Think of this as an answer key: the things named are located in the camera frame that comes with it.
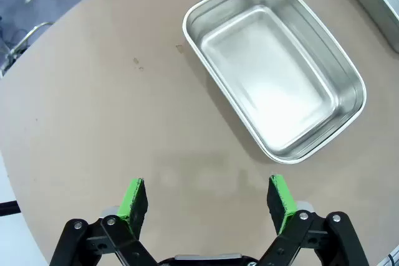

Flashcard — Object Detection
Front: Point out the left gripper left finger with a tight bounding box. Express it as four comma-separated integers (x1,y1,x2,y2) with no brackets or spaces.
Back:
49,178,156,266

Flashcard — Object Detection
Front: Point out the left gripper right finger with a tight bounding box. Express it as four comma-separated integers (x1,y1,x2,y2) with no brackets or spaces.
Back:
257,174,370,266

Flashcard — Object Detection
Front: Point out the steel rectangular container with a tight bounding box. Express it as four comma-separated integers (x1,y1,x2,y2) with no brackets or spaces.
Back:
182,0,367,164
335,0,399,54

